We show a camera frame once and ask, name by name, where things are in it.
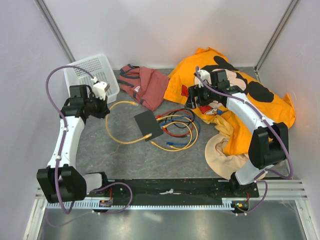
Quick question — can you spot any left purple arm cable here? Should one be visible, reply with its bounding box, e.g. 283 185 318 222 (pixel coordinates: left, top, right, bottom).
46 65 133 228

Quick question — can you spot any yellow ethernet cable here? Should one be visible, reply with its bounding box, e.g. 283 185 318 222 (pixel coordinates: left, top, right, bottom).
149 121 199 152
105 100 152 145

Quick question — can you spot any black network switch box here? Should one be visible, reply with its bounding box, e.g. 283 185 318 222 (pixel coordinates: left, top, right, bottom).
134 110 164 142

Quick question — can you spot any beige hat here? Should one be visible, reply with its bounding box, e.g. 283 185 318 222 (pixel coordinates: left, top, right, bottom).
204 134 267 181

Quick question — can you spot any slotted metal cable duct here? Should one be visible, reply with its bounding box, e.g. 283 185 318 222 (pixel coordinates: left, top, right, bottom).
46 198 251 211

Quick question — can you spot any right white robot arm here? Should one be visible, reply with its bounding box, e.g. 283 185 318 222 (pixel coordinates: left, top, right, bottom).
185 68 291 197

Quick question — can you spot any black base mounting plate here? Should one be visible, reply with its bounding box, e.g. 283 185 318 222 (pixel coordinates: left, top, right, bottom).
87 178 259 202

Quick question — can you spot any orange Mickey Mouse shirt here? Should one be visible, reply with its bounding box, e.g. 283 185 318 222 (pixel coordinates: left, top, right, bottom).
164 47 296 155

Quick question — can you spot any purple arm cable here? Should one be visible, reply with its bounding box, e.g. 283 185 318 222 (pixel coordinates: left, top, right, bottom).
46 65 133 228
194 66 294 217

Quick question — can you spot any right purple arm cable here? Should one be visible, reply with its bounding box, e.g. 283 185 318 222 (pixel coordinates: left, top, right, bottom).
194 66 294 217

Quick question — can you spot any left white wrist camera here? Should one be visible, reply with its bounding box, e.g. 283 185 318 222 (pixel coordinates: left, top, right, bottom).
91 77 110 101

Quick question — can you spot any red folded shirt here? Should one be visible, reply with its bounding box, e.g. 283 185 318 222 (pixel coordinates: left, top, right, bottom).
117 64 170 111

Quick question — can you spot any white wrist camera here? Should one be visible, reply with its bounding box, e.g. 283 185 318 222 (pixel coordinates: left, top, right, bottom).
91 77 110 101
194 69 212 88

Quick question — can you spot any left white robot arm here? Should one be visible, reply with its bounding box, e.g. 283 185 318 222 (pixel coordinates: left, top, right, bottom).
36 81 110 204

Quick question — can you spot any white plastic basket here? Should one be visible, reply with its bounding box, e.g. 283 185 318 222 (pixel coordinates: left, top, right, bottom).
63 53 120 104

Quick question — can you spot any black ethernet cable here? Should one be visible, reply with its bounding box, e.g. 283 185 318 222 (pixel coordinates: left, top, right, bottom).
157 109 197 129

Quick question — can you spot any blue ethernet cable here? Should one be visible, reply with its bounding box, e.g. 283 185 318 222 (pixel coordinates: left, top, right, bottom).
161 116 202 147

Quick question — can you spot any red ethernet cable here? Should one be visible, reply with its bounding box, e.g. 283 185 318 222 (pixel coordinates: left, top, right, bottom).
156 109 195 138

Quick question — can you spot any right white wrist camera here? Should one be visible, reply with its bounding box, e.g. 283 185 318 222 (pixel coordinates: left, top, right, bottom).
194 69 212 88

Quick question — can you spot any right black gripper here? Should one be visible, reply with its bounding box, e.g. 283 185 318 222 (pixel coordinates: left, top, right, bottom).
184 81 218 110

